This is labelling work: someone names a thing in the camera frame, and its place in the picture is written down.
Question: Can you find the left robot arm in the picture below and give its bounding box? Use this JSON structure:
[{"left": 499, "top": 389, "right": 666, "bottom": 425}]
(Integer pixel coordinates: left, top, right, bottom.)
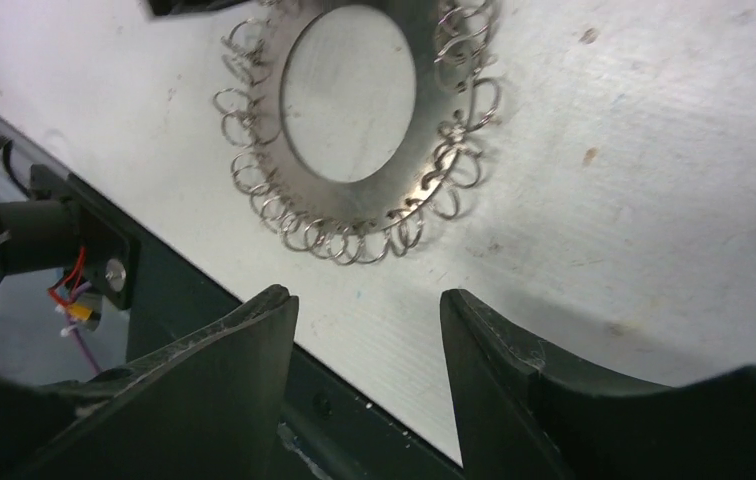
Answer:
[{"left": 0, "top": 116, "right": 241, "bottom": 320}]

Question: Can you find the metal disc with key rings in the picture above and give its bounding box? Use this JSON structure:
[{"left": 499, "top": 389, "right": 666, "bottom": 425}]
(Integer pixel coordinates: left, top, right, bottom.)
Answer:
[{"left": 211, "top": 1, "right": 501, "bottom": 266}]

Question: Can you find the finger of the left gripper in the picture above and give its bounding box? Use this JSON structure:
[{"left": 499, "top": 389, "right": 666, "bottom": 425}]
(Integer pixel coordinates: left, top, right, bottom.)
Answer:
[{"left": 146, "top": 0, "right": 246, "bottom": 17}]

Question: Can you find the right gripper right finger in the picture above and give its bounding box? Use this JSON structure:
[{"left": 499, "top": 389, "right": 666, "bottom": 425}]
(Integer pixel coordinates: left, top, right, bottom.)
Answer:
[{"left": 440, "top": 289, "right": 756, "bottom": 479}]

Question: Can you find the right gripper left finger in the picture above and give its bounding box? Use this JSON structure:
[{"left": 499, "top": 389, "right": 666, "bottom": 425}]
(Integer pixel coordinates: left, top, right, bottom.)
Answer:
[{"left": 13, "top": 285, "right": 299, "bottom": 479}]

